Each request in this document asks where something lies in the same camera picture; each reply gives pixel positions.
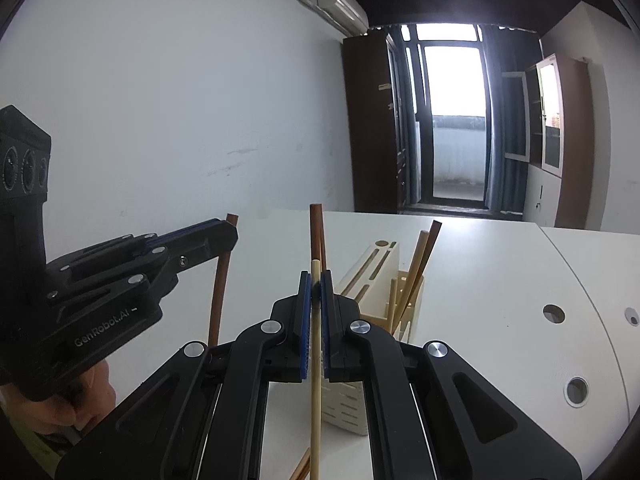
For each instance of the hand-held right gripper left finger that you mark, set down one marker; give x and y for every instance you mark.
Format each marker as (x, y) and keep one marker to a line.
(304, 330)

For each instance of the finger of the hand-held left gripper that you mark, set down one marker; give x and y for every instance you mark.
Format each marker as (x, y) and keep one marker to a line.
(200, 250)
(190, 228)

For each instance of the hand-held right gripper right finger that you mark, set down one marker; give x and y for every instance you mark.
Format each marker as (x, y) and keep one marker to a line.
(326, 330)

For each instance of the brown wooden chopstick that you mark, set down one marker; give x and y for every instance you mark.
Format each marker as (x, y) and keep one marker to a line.
(431, 245)
(301, 467)
(317, 235)
(220, 300)
(419, 255)

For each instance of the pale wooden chopstick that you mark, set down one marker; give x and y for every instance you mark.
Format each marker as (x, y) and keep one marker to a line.
(315, 410)

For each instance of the cream utensil holder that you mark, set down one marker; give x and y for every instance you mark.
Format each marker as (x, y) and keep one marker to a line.
(390, 260)

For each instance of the person's left hand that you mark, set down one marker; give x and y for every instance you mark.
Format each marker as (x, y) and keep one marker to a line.
(75, 405)

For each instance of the brown wooden wardrobe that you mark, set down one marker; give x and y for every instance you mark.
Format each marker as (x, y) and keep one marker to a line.
(370, 125)

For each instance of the grey-blue curtain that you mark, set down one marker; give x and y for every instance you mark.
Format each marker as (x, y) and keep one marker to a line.
(405, 110)
(505, 125)

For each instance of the glass balcony door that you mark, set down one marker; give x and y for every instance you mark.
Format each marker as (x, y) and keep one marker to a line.
(457, 110)

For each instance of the white air conditioner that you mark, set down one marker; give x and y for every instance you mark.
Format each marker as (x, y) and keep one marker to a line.
(340, 2)

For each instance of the wooden cabinet with glass doors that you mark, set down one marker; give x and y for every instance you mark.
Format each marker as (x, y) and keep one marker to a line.
(575, 135)

